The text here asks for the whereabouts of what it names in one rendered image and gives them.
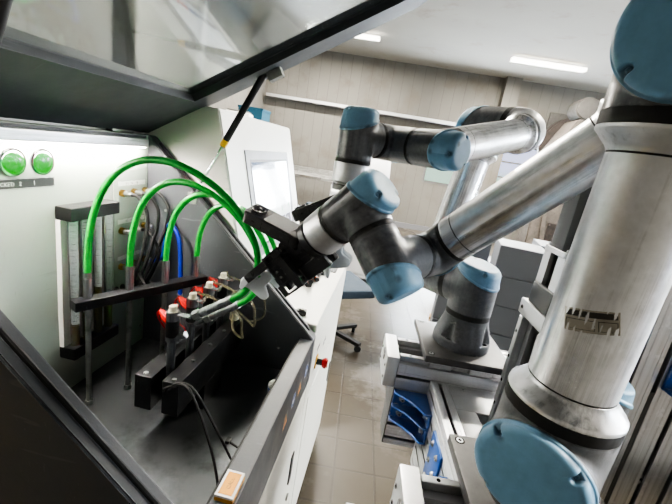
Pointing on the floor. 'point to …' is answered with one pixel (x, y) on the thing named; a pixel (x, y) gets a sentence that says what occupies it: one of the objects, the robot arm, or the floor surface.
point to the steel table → (313, 173)
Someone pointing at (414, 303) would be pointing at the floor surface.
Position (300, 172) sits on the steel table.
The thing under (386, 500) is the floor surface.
